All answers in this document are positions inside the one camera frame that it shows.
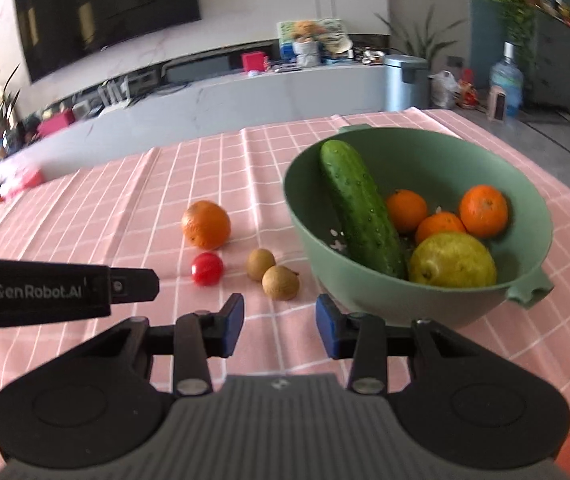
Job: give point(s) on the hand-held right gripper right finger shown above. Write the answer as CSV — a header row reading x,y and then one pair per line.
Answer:
x,y
327,327

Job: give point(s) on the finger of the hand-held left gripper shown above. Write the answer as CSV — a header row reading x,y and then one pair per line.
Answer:
x,y
135,285

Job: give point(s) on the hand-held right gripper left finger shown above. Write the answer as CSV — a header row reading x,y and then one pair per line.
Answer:
x,y
235,325

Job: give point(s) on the green colander bowl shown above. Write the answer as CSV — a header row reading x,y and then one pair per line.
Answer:
x,y
345,295

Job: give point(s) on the brown longan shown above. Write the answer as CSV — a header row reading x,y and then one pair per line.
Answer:
x,y
281,283
260,264

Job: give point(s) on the red cherry tomato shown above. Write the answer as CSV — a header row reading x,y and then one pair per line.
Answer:
x,y
207,269

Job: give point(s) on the large orange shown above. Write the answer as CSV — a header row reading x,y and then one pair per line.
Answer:
x,y
206,225

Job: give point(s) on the green cucumber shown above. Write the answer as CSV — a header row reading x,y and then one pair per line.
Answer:
x,y
360,205

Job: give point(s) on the yellow green pear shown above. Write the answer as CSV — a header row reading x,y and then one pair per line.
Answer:
x,y
452,260

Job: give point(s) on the small orange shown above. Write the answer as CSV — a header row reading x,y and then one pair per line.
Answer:
x,y
440,225
407,210
485,210

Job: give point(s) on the pink checked tablecloth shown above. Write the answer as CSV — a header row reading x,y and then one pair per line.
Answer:
x,y
115,200

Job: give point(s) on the potted leafy plant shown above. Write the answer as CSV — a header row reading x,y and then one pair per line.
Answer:
x,y
4,105

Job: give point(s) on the long white television console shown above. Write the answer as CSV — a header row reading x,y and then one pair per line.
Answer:
x,y
215,105

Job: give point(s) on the red box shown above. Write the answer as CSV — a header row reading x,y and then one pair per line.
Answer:
x,y
254,62

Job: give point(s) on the grey metal trash can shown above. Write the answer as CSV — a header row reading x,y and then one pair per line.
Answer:
x,y
405,85

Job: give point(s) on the white plastic bag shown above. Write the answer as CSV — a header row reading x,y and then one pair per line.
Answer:
x,y
444,89

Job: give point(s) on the black white toy car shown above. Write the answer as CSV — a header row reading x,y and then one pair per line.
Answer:
x,y
374,56

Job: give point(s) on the white space heater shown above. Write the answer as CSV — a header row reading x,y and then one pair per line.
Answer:
x,y
497,104

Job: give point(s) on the teddy bear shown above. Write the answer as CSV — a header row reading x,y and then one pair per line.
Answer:
x,y
307,42

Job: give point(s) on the long-leaf green plant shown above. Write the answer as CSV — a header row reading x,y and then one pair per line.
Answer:
x,y
417,40

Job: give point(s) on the blue water bottle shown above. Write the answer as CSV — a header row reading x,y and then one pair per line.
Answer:
x,y
506,80

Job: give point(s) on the grey cabinet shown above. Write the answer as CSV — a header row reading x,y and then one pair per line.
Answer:
x,y
560,65

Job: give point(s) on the trailing pothos plant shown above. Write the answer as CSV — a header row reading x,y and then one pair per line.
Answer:
x,y
507,5

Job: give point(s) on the black wall television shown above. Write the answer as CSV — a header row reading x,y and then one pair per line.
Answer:
x,y
105,15

